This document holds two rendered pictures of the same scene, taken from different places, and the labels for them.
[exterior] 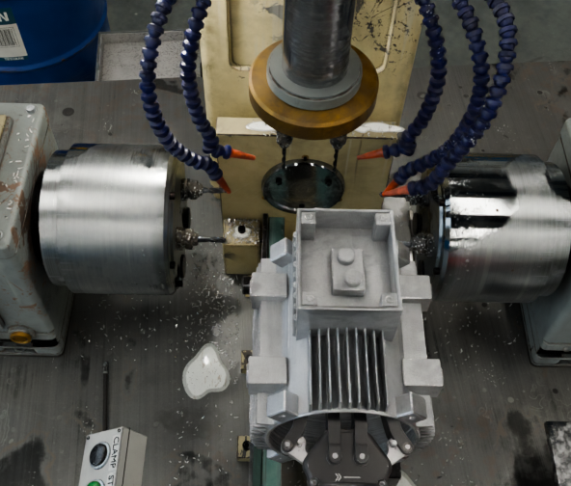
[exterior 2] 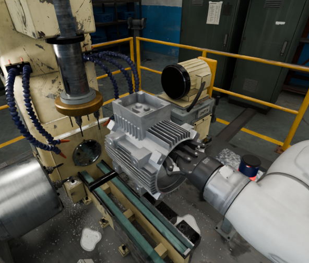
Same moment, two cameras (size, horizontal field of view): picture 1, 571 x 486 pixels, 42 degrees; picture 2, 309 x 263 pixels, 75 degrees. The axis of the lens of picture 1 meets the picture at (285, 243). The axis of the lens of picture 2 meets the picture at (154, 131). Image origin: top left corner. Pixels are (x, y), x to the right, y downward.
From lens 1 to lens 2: 0.44 m
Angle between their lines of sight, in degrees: 35
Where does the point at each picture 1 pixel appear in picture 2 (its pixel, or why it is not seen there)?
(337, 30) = (82, 69)
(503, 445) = (190, 189)
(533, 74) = not seen: hidden behind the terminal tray
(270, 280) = (116, 133)
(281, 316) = (129, 141)
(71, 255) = (8, 215)
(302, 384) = (157, 147)
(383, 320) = (166, 112)
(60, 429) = not seen: outside the picture
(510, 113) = not seen: hidden behind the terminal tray
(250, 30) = (43, 107)
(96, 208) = (11, 188)
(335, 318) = (152, 118)
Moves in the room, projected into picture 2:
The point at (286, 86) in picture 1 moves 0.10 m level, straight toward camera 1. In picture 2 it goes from (72, 98) to (85, 108)
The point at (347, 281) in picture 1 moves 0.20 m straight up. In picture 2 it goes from (146, 108) to (144, 19)
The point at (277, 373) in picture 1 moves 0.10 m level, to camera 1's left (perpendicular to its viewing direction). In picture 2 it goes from (145, 152) to (107, 172)
